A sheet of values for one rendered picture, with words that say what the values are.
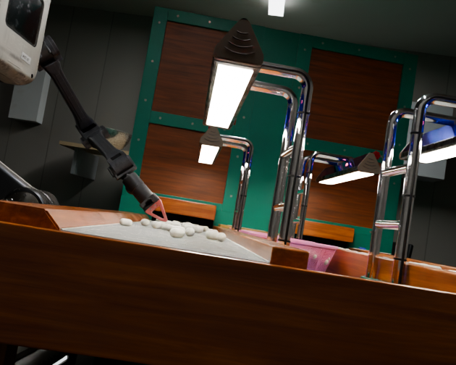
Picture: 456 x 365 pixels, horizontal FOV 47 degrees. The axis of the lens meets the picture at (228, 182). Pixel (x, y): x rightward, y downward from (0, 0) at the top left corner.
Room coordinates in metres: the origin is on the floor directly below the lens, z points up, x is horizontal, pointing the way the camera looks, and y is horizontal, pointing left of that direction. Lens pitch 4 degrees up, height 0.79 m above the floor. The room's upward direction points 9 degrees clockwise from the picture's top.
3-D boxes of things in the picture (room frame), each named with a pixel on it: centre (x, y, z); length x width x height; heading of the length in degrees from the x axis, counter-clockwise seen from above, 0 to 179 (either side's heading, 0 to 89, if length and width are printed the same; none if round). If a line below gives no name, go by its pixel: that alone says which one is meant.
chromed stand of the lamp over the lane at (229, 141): (2.09, 0.02, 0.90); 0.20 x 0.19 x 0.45; 4
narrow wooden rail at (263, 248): (1.66, -0.05, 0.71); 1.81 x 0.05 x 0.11; 4
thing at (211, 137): (2.09, 0.10, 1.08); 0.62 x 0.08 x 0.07; 4
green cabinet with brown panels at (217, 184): (2.85, -0.16, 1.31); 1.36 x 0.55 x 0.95; 94
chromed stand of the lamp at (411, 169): (1.15, -0.44, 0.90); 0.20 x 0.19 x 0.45; 4
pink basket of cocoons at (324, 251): (1.56, -0.22, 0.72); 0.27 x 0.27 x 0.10
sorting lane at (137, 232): (1.65, 0.13, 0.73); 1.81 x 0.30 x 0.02; 4
